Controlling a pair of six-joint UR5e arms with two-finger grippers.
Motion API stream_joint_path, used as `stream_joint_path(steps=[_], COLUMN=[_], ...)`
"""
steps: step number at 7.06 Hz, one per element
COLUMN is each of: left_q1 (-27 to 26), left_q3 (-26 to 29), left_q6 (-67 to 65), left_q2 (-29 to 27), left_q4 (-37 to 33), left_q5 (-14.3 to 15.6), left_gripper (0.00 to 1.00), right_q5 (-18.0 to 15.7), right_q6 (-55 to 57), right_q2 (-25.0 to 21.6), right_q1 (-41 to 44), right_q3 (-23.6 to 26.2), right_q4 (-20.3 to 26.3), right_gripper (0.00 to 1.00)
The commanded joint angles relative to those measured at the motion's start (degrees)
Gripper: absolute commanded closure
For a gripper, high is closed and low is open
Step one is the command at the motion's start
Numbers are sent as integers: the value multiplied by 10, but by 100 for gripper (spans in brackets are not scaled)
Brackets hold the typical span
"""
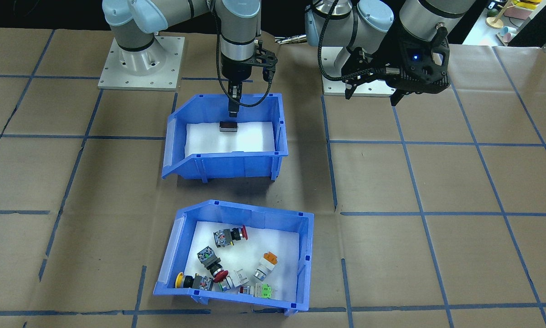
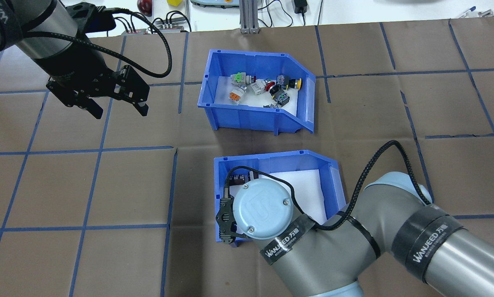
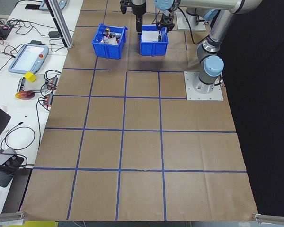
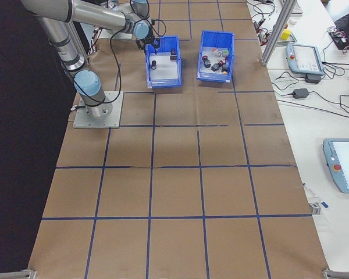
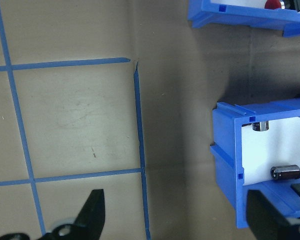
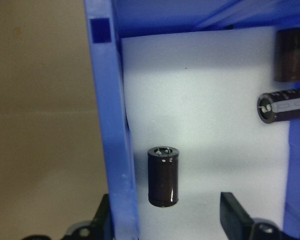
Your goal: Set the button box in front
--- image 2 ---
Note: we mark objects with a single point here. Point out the blue bin with switches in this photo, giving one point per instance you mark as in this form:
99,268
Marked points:
251,117

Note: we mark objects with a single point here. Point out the blue bin with capacitors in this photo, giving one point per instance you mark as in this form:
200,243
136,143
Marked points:
271,161

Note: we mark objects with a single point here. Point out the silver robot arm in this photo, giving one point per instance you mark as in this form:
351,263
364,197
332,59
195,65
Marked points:
32,29
354,247

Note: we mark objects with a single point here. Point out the grey terminal block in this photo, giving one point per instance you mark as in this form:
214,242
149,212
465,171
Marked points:
133,31

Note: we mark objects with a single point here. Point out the grey connector strip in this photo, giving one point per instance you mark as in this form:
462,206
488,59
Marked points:
170,27

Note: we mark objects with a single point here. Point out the dark red ball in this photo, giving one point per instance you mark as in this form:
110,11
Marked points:
144,6

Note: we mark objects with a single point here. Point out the small parts in bin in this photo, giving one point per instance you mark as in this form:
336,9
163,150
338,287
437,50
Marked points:
224,93

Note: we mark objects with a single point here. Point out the yellow cube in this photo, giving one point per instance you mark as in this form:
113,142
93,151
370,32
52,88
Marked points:
175,2

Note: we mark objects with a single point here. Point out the black power adapter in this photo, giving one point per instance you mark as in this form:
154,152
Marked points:
300,6

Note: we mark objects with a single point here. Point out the white foam liner under capacitors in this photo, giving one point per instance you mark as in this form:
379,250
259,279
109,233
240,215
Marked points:
309,194

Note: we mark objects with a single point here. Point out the white desk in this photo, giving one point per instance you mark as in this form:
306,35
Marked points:
354,12

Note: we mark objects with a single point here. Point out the blue pen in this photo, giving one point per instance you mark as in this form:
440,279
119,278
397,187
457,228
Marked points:
471,8

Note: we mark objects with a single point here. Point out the orange pushbutton switch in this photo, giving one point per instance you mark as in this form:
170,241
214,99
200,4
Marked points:
235,97

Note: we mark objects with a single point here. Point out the green pushbutton switch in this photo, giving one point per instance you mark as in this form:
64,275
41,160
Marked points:
238,77

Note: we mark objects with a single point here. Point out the white switch with red head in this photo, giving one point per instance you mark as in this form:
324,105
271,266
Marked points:
258,86

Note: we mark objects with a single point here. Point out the aluminium extrusion post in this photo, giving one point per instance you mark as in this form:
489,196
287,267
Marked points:
250,16

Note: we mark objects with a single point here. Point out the black contact block switch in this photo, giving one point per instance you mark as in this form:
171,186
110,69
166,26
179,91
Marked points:
282,99

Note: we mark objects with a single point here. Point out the yellow pushbutton switch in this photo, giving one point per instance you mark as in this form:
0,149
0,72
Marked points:
297,83

